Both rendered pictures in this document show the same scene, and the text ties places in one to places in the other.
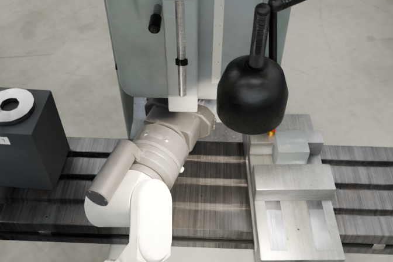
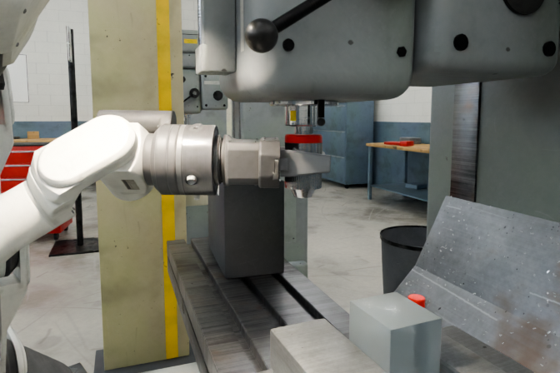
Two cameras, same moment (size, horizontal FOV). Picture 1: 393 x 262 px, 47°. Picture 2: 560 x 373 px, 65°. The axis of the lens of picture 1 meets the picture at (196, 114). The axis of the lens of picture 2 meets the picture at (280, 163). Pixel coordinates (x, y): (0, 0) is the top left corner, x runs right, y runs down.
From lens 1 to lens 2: 77 cm
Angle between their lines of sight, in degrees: 70
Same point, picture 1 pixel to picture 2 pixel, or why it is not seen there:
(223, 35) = not seen: outside the picture
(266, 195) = (277, 358)
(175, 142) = (198, 134)
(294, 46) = not seen: outside the picture
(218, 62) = (242, 12)
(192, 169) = not seen: hidden behind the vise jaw
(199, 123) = (253, 150)
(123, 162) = (143, 113)
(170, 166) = (164, 141)
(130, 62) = not seen: hidden behind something
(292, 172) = (345, 357)
